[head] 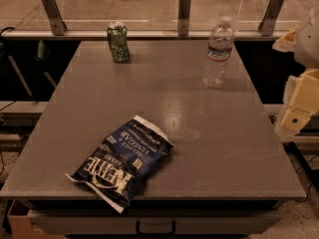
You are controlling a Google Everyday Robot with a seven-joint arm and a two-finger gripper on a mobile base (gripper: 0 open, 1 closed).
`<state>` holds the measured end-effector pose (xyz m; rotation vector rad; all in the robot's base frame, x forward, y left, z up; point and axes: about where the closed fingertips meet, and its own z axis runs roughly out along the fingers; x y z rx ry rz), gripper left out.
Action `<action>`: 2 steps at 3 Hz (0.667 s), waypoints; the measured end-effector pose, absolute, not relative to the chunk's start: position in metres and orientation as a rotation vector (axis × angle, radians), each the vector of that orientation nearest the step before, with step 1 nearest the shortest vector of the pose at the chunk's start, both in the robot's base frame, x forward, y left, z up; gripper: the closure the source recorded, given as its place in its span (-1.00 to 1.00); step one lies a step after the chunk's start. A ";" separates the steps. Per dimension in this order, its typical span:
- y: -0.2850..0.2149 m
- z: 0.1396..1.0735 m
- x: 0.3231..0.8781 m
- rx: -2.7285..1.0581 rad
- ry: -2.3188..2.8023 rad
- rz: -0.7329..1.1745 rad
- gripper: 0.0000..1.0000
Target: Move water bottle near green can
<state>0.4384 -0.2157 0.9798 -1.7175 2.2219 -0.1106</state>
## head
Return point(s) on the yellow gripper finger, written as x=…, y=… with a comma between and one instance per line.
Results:
x=300, y=104
x=286, y=42

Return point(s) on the clear plastic water bottle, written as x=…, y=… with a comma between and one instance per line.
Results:
x=219, y=48

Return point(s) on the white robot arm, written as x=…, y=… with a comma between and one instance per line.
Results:
x=306, y=47

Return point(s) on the crushed green can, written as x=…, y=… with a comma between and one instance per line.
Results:
x=117, y=39

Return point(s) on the blue Kettle chips bag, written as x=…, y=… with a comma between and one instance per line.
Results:
x=116, y=170

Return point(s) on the glass barrier panel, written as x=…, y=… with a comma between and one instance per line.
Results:
x=145, y=19

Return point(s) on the cardboard box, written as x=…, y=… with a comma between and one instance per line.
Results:
x=22, y=227

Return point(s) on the right metal bracket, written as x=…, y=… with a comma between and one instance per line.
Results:
x=267, y=25

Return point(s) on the metal bracket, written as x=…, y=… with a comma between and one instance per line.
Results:
x=267, y=25
x=183, y=17
x=57, y=25

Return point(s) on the middle metal bracket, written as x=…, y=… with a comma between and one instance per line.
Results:
x=183, y=17

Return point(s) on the left metal bracket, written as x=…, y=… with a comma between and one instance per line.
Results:
x=57, y=25

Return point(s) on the grey drawer with black handle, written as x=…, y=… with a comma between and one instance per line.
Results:
x=153, y=223

